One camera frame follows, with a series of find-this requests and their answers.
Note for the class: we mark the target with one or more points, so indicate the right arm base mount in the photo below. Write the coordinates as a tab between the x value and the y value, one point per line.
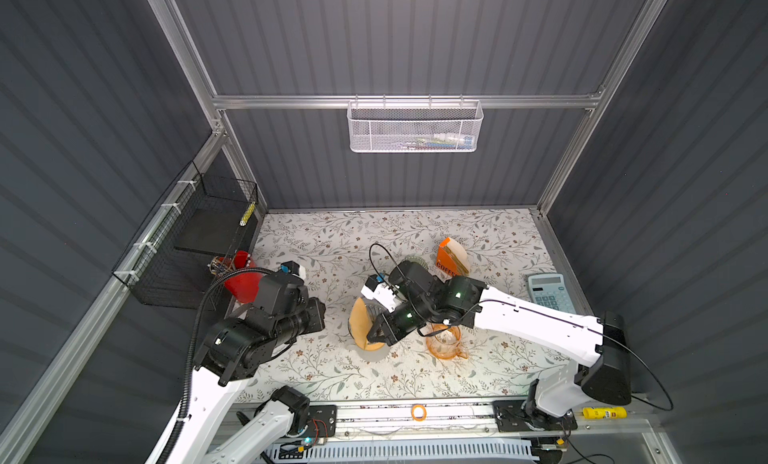
514	415

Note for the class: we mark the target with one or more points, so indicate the yellow marker in basket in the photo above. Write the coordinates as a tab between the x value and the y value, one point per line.
247	214

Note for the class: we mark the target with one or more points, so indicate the orange tape roll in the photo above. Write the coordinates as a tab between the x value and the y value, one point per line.
418	413

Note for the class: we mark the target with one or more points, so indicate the black wire basket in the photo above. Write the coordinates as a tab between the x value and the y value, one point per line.
168	264

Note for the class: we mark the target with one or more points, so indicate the orange coffee filter box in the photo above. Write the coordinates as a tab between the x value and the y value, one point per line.
452	258

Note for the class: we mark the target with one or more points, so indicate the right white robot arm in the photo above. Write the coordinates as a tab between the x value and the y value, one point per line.
598	367

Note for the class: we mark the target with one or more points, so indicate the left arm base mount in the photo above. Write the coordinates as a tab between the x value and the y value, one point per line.
320	422

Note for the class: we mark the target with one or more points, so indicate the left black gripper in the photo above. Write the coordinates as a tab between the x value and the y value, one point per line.
316	312

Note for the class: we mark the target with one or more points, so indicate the green glass dripper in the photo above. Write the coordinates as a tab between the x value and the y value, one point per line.
418	260

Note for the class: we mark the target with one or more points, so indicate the orange glass pitcher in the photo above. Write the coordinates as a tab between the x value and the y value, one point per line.
445	342

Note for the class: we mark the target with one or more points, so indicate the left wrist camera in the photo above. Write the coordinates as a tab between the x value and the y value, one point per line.
294	268

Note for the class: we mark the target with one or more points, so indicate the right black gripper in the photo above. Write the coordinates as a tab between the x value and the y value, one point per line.
388	331

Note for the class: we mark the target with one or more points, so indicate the yellow glue stick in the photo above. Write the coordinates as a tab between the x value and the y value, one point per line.
599	413

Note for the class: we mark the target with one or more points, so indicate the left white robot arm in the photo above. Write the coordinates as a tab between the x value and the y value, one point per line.
221	367

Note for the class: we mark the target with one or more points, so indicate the red cup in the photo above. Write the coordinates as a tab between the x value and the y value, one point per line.
244	287

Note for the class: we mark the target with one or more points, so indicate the white wire basket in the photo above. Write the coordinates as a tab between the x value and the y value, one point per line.
421	126

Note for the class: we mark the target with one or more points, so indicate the light blue calculator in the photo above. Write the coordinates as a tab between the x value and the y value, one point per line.
549	290

